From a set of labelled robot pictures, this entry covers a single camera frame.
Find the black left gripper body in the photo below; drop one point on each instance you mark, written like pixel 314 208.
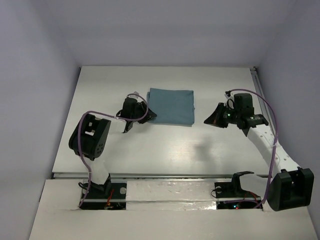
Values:
pixel 141 113

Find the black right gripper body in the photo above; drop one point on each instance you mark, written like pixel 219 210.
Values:
pixel 232 115

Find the teal blue t-shirt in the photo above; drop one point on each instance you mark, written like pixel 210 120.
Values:
pixel 172 107

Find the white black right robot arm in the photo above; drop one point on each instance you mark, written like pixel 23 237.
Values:
pixel 288 185

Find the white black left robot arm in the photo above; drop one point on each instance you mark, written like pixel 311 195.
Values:
pixel 90 135

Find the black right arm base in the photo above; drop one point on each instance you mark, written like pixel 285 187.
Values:
pixel 230 195

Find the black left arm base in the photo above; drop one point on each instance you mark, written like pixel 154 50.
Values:
pixel 107 196

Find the white foam front panel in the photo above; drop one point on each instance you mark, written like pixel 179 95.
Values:
pixel 170 195

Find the aluminium front table rail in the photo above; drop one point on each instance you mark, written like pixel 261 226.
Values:
pixel 140 176

